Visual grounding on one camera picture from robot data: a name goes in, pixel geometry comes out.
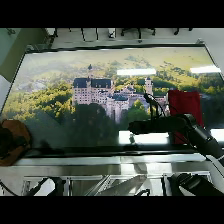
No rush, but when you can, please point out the brown T-shirt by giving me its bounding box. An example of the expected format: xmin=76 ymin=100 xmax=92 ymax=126
xmin=0 ymin=118 xmax=33 ymax=167

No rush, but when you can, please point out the red garment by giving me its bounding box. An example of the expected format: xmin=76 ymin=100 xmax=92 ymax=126
xmin=167 ymin=88 xmax=205 ymax=145

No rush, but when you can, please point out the black office chair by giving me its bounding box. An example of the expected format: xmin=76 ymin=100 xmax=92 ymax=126
xmin=120 ymin=27 xmax=157 ymax=40
xmin=173 ymin=27 xmax=194 ymax=36

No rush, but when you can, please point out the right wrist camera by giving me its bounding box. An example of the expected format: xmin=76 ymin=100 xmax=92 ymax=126
xmin=143 ymin=92 xmax=160 ymax=118

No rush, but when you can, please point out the silver frame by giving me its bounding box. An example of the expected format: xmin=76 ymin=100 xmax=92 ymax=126
xmin=0 ymin=153 xmax=224 ymax=197

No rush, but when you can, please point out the black cable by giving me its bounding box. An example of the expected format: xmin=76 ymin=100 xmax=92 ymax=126
xmin=134 ymin=188 xmax=151 ymax=197

